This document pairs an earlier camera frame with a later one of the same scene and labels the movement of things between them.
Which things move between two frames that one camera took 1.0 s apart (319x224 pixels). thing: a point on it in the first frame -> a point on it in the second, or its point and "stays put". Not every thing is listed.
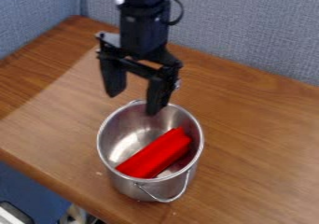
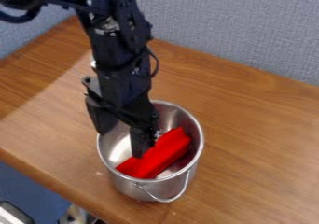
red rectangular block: x=144 y=163 stays put
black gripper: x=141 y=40 -> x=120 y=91
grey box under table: x=10 y=215 stays put
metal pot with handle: x=125 y=132 stays put
